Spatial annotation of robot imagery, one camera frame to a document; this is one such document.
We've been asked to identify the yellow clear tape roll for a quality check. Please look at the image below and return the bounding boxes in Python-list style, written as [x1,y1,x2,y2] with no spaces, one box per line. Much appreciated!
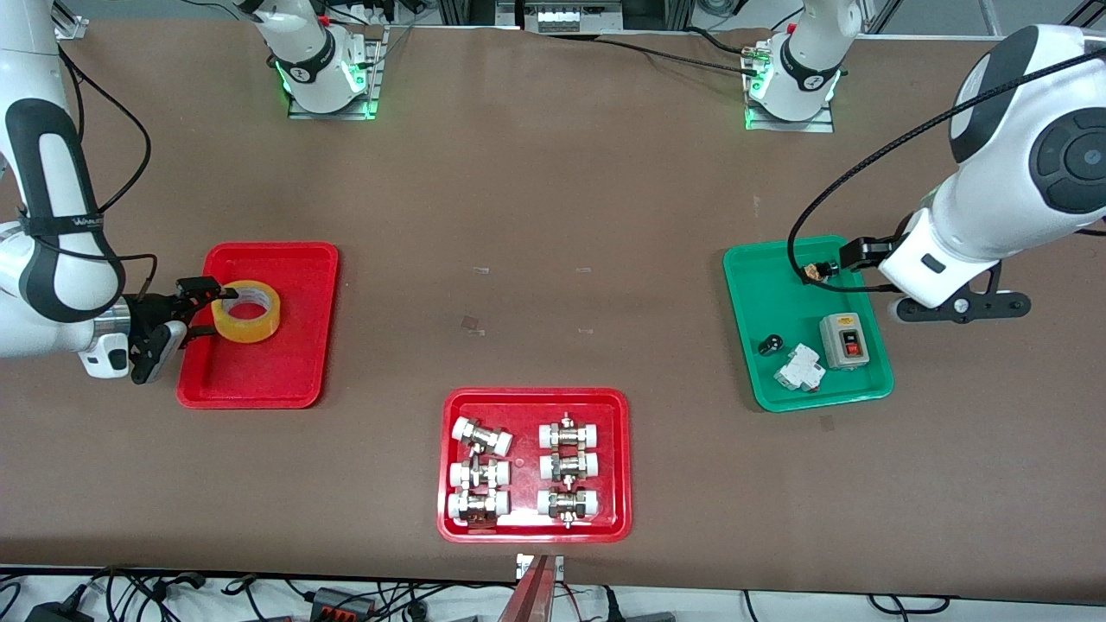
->
[212,280,283,344]

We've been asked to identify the empty red plastic tray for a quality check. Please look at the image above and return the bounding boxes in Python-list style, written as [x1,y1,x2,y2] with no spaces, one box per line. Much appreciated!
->
[176,241,340,410]

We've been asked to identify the green plastic tray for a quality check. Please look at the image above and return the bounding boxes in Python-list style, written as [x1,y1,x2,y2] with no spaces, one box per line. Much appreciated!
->
[722,234,895,414]

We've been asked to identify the red tray holding fittings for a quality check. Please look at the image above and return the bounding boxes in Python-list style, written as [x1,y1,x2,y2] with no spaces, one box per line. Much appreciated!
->
[436,387,632,544]

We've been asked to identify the white circuit breaker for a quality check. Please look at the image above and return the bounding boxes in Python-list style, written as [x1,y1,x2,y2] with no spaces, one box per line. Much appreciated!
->
[773,343,828,393]

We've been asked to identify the metal pipe fitting white caps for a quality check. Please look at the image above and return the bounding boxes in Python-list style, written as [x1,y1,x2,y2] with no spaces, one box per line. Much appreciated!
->
[451,416,513,457]
[448,458,511,490]
[536,486,601,528]
[538,413,602,450]
[538,451,601,483]
[447,490,511,526]

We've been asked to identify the black orange connector box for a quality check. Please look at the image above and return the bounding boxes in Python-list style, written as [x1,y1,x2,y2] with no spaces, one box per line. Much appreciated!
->
[309,587,378,619]

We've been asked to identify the black power adapter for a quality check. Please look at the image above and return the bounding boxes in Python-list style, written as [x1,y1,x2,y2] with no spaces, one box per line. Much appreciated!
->
[26,596,94,622]

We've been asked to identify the white power strip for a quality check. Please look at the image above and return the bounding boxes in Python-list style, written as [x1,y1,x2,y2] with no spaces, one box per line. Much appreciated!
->
[536,7,604,34]

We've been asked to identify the reddish metal stand bar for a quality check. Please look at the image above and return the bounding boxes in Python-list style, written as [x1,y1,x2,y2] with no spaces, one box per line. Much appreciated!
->
[497,553,565,622]

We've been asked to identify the grey push button switch box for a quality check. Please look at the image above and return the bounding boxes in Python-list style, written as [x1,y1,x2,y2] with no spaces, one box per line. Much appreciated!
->
[819,312,874,371]

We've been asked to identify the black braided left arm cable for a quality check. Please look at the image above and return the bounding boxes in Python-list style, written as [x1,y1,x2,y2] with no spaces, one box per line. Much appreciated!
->
[787,50,1106,293]

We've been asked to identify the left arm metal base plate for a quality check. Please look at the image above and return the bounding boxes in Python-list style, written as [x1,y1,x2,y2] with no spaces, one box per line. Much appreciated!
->
[745,52,836,133]

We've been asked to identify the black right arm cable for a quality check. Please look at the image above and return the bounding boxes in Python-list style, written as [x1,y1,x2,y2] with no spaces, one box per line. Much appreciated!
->
[54,45,159,301]

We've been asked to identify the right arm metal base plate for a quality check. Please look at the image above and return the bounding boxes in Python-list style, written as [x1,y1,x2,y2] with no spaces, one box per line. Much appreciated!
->
[288,26,386,120]

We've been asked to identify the black cable across table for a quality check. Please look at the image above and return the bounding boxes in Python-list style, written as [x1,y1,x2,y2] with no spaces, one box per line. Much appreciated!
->
[596,35,763,75]

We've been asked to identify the black floor cable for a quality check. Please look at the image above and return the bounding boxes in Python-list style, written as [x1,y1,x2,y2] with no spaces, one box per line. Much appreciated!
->
[868,594,951,617]

